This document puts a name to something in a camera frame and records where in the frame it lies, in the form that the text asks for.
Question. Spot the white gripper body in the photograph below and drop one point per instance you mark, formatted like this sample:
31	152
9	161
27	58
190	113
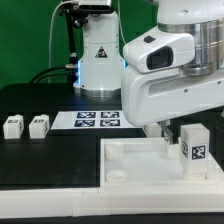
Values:
155	97

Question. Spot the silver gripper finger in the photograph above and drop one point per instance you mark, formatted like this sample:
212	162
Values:
168	135

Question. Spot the white square table top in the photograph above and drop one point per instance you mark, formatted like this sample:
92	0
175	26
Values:
151	166

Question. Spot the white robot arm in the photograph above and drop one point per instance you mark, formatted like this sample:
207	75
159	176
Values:
174	69

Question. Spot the white marker sheet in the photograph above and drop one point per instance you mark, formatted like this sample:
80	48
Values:
68	120

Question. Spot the white L-shaped fence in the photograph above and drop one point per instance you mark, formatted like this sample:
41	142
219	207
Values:
94	201

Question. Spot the black camera stand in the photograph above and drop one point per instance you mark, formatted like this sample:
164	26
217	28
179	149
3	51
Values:
75	18

